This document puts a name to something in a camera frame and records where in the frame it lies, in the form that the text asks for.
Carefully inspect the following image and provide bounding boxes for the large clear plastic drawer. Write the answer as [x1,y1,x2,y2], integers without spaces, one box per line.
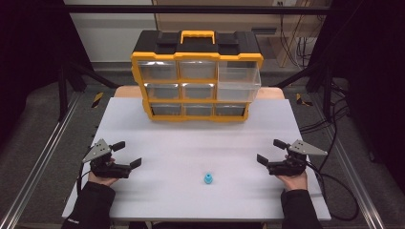
[217,67,263,103]

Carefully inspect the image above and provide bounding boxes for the person's right hand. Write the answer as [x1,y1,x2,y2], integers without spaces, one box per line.
[275,171,309,193]

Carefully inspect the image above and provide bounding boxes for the wooden table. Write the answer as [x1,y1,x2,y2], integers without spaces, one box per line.
[113,85,287,100]

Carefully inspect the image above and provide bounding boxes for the hand-held gripper cable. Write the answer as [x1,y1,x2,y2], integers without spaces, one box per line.
[76,162,93,196]
[305,160,360,222]

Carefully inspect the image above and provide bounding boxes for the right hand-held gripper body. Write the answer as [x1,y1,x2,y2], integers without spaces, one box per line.
[266,138,329,177]

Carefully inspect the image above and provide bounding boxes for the black curtain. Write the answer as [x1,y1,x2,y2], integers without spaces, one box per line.
[0,0,94,144]
[309,0,405,175]

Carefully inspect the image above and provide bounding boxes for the black floor cables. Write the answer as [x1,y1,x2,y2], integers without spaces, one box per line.
[298,80,352,135]

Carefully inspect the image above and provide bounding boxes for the person's left hand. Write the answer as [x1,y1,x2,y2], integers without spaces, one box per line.
[87,171,120,187]

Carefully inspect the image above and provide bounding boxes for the yellow black drawer organizer cabinet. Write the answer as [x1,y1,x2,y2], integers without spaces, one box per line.
[130,30,265,123]

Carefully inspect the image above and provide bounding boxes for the aluminium floor rail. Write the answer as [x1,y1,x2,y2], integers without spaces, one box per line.
[0,92,81,229]
[329,133,387,229]

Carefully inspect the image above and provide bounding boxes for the black metal crossbar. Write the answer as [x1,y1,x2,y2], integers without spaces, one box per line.
[63,4,332,15]

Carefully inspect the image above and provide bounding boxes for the yellow black hazard tape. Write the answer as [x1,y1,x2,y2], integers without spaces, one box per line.
[295,93,314,107]
[91,92,105,109]

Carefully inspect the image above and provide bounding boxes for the yellow carry handle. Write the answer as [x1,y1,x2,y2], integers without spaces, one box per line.
[180,30,216,46]

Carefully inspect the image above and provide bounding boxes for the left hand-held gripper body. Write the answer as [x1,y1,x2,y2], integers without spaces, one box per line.
[81,138,133,179]

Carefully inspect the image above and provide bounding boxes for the right hand-held gripper cable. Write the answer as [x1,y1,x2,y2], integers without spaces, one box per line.
[305,160,360,222]

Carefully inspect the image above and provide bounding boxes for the black metal stand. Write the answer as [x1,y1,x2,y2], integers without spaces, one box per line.
[272,60,336,122]
[57,60,119,122]

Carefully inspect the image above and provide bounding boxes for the left hand-held gripper cable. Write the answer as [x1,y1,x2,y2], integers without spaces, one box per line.
[76,162,93,196]

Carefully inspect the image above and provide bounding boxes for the hanging background cables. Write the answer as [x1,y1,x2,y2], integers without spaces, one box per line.
[279,0,318,69]

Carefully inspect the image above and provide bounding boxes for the wooden background cabinet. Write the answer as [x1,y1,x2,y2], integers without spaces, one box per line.
[154,0,330,69]

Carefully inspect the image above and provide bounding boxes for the set of small clear drawers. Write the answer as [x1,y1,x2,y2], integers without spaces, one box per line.
[137,60,246,117]

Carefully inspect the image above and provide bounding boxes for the white table cover board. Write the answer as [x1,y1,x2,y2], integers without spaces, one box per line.
[61,96,332,222]

